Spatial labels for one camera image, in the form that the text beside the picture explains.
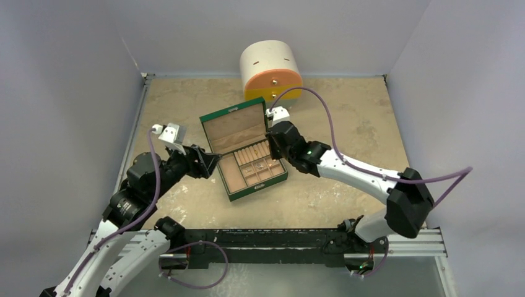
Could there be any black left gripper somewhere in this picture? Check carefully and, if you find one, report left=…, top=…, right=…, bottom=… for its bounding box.
left=150, top=140, right=221, bottom=200

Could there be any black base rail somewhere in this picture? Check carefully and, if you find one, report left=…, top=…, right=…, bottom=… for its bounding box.
left=154, top=217, right=388, bottom=273

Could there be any aluminium frame rail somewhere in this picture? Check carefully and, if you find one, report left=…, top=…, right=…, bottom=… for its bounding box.
left=88, top=74, right=448, bottom=259

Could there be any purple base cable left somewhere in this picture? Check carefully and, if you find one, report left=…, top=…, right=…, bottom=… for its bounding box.
left=157, top=241, right=228, bottom=290

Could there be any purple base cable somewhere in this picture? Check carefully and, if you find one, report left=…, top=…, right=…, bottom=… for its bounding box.
left=350, top=238, right=391, bottom=280
left=157, top=241, right=228, bottom=290

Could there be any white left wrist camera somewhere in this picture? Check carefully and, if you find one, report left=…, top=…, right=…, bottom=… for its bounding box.
left=152, top=123, right=186, bottom=155

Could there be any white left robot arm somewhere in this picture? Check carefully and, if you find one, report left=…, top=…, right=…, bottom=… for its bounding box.
left=41, top=145, right=222, bottom=296

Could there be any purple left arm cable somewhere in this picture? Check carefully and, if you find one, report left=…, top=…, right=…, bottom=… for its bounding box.
left=61, top=127, right=163, bottom=297

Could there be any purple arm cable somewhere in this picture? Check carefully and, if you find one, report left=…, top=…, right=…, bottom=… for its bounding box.
left=268, top=87, right=474, bottom=210
left=61, top=127, right=163, bottom=297

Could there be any round pastel drawer cabinet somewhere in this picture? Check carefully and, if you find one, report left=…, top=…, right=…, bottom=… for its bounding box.
left=240, top=40, right=303, bottom=108

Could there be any green jewelry box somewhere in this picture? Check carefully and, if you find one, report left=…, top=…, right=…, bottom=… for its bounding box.
left=199, top=97, right=289, bottom=202

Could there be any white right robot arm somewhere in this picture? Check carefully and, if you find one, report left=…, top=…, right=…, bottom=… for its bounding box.
left=266, top=121, right=434, bottom=252

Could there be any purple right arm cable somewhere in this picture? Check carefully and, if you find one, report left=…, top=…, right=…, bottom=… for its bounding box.
left=268, top=87, right=474, bottom=210

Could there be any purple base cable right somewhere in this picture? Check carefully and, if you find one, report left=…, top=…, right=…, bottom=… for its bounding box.
left=350, top=238, right=391, bottom=280

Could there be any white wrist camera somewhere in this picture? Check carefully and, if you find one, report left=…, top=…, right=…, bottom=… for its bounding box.
left=265, top=106, right=290, bottom=127
left=152, top=123, right=186, bottom=155

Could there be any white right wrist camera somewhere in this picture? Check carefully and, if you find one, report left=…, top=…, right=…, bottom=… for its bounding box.
left=265, top=106, right=290, bottom=127

